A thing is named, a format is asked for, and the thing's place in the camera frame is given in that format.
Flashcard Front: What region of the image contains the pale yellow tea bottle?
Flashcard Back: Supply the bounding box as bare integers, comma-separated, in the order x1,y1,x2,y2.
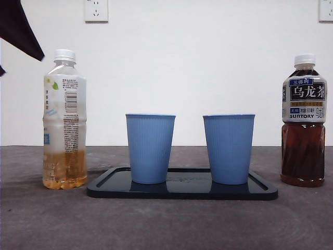
42,48,88,191

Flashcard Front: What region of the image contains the dark oolong tea bottle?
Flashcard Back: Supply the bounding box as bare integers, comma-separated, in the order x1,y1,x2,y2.
280,53,328,188

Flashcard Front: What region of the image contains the blue ribbed plastic cup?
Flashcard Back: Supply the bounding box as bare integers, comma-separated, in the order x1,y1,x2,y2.
202,112,256,185
125,113,176,185

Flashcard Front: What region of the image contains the dark navy rectangular tray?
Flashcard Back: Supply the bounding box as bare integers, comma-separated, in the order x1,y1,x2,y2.
86,167,279,201

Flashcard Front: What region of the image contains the white wall socket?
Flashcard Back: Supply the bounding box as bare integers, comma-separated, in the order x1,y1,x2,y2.
319,0,333,23
84,0,109,23

